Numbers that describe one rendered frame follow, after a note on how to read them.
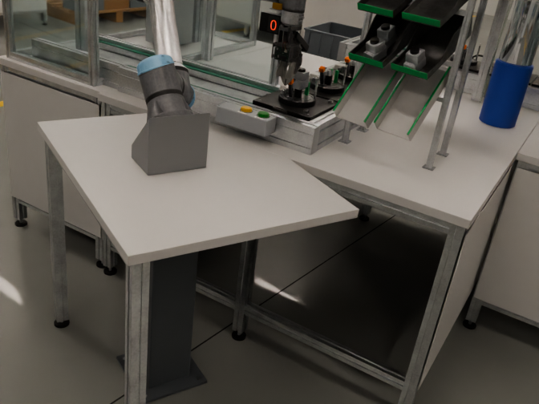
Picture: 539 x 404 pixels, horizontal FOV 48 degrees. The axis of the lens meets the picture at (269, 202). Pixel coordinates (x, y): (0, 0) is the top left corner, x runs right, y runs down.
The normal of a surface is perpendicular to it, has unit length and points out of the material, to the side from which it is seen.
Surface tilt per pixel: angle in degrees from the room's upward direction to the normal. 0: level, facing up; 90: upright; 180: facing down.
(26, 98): 90
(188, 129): 90
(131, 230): 0
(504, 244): 90
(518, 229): 90
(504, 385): 0
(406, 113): 45
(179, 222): 0
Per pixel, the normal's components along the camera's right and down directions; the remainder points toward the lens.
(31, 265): 0.11, -0.88
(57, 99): -0.51, 0.34
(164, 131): 0.52, 0.44
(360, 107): -0.38, -0.43
